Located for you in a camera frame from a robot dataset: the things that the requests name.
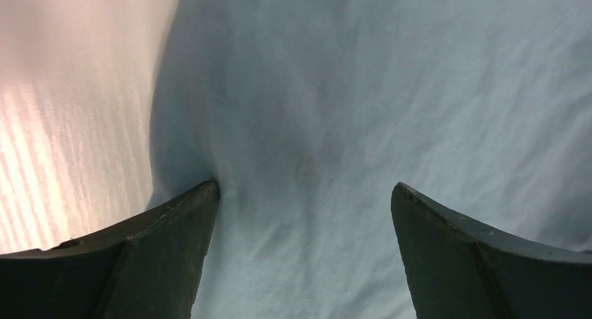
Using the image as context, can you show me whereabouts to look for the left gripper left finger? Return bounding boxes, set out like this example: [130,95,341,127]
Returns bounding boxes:
[1,181,220,318]

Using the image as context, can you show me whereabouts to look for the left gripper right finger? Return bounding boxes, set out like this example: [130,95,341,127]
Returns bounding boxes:
[391,183,591,318]

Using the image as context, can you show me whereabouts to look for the grey blue t shirt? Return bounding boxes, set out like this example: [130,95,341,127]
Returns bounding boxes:
[150,0,591,318]

